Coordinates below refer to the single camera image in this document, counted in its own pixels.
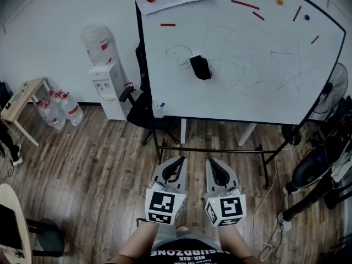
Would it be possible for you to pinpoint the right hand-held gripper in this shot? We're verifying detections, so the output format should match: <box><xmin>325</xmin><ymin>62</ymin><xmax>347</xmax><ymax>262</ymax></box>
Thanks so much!
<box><xmin>203</xmin><ymin>158</ymin><xmax>246</xmax><ymax>228</ymax></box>

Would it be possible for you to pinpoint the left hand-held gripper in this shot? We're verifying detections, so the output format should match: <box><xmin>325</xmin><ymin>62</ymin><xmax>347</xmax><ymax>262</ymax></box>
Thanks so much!
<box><xmin>145</xmin><ymin>155</ymin><xmax>189</xmax><ymax>226</ymax></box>

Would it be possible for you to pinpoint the black whiteboard eraser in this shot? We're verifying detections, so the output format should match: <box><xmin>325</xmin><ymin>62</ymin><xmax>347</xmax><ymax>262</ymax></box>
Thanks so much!
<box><xmin>189</xmin><ymin>54</ymin><xmax>212</xmax><ymax>81</ymax></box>

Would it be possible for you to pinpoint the person's left forearm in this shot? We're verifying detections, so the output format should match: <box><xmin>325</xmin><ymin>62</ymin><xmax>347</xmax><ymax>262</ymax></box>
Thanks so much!
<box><xmin>109</xmin><ymin>221</ymin><xmax>160</xmax><ymax>264</ymax></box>

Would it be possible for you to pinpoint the person's right forearm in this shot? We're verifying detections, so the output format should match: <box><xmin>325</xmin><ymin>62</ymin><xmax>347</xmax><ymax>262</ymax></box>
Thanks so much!
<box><xmin>218</xmin><ymin>224</ymin><xmax>265</xmax><ymax>264</ymax></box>

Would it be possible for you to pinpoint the white whiteboard on black stand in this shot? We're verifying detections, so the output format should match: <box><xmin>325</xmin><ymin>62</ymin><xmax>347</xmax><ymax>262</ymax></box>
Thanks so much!
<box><xmin>135</xmin><ymin>0</ymin><xmax>347</xmax><ymax>189</ymax></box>

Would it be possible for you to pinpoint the white table leg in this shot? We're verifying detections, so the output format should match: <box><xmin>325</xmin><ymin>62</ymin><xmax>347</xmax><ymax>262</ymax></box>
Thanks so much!
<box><xmin>180</xmin><ymin>118</ymin><xmax>188</xmax><ymax>145</ymax></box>
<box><xmin>238</xmin><ymin>123</ymin><xmax>258</xmax><ymax>147</ymax></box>

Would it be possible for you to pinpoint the person's grey jeans leg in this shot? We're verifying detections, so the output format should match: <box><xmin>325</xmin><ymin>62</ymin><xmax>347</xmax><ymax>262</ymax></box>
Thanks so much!
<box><xmin>153</xmin><ymin>224</ymin><xmax>221</xmax><ymax>250</ymax></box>

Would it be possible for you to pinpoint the black office chair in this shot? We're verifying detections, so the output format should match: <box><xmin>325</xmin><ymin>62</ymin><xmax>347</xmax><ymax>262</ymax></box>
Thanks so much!
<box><xmin>118</xmin><ymin>42</ymin><xmax>179</xmax><ymax>145</ymax></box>

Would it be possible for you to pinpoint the person's black printed t-shirt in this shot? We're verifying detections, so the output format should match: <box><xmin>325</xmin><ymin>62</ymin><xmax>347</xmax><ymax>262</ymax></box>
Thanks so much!
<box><xmin>136</xmin><ymin>238</ymin><xmax>245</xmax><ymax>264</ymax></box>

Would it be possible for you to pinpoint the black rounded device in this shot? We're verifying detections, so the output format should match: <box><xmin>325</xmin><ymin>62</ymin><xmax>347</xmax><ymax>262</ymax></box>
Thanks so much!
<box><xmin>291</xmin><ymin>147</ymin><xmax>332</xmax><ymax>189</ymax></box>

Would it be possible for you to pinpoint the white water dispenser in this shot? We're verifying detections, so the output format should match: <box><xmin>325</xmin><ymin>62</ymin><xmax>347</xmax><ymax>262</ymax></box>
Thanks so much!
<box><xmin>87</xmin><ymin>60</ymin><xmax>130</xmax><ymax>121</ymax></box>

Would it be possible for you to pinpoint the black stool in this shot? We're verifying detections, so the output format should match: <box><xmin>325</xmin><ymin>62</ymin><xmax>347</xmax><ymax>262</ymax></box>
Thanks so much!
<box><xmin>26</xmin><ymin>217</ymin><xmax>66</xmax><ymax>258</ymax></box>

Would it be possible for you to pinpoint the black floor fan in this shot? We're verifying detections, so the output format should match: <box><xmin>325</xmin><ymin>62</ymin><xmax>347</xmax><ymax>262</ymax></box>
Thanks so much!
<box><xmin>282</xmin><ymin>62</ymin><xmax>349</xmax><ymax>146</ymax></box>

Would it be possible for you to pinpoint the large clear water bottle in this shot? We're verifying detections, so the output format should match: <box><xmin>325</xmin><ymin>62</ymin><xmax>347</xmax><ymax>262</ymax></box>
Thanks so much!
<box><xmin>80</xmin><ymin>23</ymin><xmax>118</xmax><ymax>67</ymax></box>

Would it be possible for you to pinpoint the round light table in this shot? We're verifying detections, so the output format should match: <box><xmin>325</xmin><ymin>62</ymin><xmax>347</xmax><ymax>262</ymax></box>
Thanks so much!
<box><xmin>0</xmin><ymin>183</ymin><xmax>33</xmax><ymax>264</ymax></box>

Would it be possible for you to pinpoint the light wooden side table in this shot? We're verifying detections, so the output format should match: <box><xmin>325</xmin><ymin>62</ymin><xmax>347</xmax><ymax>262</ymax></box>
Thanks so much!
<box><xmin>0</xmin><ymin>77</ymin><xmax>52</xmax><ymax>147</ymax></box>

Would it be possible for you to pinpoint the black laptop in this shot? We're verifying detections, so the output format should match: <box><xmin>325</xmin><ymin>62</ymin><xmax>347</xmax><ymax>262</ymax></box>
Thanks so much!
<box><xmin>0</xmin><ymin>203</ymin><xmax>24</xmax><ymax>250</ymax></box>

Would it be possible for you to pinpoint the long red magnetic strip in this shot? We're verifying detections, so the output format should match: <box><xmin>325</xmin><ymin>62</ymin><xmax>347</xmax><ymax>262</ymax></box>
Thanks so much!
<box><xmin>230</xmin><ymin>0</ymin><xmax>260</xmax><ymax>10</ymax></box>

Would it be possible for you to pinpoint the white cable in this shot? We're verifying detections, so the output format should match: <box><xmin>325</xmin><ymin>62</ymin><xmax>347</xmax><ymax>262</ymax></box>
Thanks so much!
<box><xmin>252</xmin><ymin>136</ymin><xmax>296</xmax><ymax>261</ymax></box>

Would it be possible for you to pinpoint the clear water bottle red handle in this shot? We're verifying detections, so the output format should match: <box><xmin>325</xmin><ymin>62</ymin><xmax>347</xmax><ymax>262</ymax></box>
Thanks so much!
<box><xmin>37</xmin><ymin>97</ymin><xmax>67</xmax><ymax>131</ymax></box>
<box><xmin>56</xmin><ymin>91</ymin><xmax>84</xmax><ymax>128</ymax></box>

